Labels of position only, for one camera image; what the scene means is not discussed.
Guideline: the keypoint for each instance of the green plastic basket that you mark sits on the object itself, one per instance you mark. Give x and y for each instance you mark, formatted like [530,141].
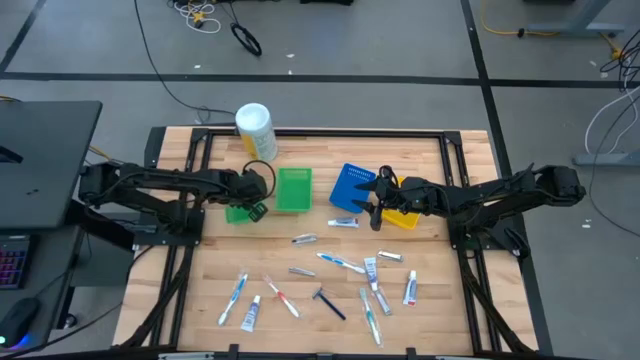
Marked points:
[294,192]
[236,216]

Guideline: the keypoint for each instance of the dark blue disposable razor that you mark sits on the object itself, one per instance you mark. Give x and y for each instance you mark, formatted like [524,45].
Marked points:
[330,304]

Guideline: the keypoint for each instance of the black desk caster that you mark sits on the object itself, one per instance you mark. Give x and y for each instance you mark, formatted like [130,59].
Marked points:
[70,320]

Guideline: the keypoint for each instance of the white yellow wipes canister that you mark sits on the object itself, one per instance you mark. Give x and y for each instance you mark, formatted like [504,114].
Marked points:
[256,130]

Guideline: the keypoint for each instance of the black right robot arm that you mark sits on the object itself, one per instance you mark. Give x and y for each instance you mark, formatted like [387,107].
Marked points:
[500,192]

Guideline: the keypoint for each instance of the green white toothbrush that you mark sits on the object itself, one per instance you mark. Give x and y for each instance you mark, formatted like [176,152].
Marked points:
[370,316]

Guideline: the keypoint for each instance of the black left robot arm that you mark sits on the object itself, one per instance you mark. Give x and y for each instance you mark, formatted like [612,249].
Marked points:
[150,176]

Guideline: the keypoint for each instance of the silver table bracket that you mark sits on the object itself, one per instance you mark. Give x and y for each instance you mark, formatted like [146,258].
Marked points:
[185,356]

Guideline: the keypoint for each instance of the blue plastic basket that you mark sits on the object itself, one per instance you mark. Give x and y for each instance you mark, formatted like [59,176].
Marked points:
[345,192]

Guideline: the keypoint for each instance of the black floor object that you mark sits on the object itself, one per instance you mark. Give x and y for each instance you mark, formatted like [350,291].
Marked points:
[325,2]

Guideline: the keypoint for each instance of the black desk top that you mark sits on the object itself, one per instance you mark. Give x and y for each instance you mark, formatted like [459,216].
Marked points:
[45,160]

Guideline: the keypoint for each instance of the blue purple toothpaste tube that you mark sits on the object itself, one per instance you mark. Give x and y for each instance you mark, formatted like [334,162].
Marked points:
[251,315]

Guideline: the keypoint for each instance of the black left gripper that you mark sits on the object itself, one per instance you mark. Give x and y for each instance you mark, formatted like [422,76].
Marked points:
[247,187]

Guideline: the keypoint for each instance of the white grey toothpaste tube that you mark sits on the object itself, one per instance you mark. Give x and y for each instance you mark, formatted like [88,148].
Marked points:
[343,223]

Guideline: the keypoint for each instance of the black desk support beam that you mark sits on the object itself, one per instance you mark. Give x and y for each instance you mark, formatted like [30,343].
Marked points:
[100,225]

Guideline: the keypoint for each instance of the white blue toothpaste tube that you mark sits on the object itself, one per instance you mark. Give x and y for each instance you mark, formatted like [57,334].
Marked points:
[370,272]

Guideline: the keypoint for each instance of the yellow plastic basket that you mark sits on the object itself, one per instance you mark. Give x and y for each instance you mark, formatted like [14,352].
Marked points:
[402,220]

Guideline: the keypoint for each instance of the white red toothpaste tube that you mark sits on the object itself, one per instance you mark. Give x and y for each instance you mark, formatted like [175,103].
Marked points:
[410,290]

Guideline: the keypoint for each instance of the blue white toothbrush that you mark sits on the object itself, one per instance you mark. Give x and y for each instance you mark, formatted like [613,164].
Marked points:
[233,299]
[340,262]

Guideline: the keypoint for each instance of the black computer mouse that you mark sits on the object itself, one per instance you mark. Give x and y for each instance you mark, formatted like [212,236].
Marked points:
[17,320]

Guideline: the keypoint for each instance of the grey desk leg base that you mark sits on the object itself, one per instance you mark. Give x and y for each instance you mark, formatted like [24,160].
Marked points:
[575,27]
[605,159]

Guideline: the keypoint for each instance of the black table clamp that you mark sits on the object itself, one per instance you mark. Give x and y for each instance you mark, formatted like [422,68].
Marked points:
[411,352]
[233,350]

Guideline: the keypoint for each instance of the backlit computer keyboard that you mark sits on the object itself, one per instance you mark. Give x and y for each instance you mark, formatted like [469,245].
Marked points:
[12,262]

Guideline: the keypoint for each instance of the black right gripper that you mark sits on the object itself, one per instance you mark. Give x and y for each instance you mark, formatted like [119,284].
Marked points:
[410,195]

